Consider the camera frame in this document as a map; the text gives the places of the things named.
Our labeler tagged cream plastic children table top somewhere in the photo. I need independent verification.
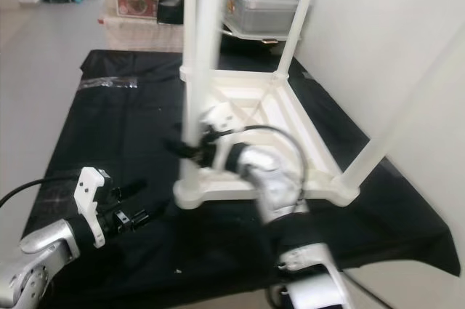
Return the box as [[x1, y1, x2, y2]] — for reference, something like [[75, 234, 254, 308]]
[[174, 62, 362, 210]]

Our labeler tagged black tablecloth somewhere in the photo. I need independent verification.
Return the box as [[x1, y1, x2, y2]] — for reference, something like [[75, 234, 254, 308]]
[[36, 49, 461, 309]]

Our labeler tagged clear tape patch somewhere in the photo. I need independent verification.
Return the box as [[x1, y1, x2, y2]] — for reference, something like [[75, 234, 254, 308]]
[[42, 184, 79, 209]]

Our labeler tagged clear tape strip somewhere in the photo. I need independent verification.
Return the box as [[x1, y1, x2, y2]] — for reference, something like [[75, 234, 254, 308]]
[[80, 76, 140, 89]]

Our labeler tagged beige patterned cloth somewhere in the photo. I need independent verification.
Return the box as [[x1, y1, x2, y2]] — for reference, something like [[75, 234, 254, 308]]
[[100, 15, 186, 53]]

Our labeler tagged black metal wok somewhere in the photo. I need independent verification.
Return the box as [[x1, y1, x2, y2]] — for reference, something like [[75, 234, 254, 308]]
[[222, 18, 284, 52]]

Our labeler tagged clear plastic storage box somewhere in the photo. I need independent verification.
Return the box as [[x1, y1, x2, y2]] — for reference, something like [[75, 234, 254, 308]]
[[231, 0, 307, 35]]

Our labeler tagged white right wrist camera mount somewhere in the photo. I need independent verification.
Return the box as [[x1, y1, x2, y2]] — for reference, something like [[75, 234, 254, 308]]
[[202, 102, 239, 170]]

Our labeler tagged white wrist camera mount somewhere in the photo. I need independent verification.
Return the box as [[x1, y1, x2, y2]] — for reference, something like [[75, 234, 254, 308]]
[[76, 167, 113, 248], [202, 102, 239, 170]]

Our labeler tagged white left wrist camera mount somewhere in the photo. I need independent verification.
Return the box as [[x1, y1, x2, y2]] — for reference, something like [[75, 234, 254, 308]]
[[76, 167, 113, 248]]

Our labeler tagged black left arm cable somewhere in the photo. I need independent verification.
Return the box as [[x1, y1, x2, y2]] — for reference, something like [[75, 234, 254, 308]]
[[0, 177, 86, 208]]

